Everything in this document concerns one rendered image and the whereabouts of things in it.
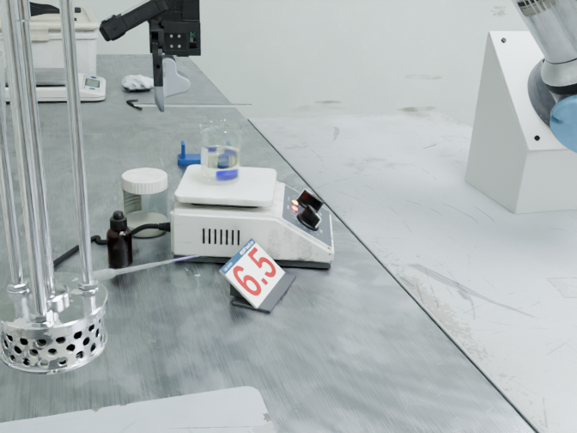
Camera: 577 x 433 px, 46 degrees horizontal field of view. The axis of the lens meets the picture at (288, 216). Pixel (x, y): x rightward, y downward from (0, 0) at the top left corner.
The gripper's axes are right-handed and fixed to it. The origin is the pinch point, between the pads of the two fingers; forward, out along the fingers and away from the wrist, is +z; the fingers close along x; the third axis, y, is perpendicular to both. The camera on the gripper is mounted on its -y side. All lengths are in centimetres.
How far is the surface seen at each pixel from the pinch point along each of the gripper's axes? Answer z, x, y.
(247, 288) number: 9, -49, 9
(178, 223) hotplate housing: 5.0, -39.1, 2.2
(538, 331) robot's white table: 11, -58, 40
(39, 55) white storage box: 4, 65, -29
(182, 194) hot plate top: 1.6, -38.2, 2.8
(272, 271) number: 9.2, -44.3, 13.0
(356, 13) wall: -2, 116, 67
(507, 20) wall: 0, 124, 126
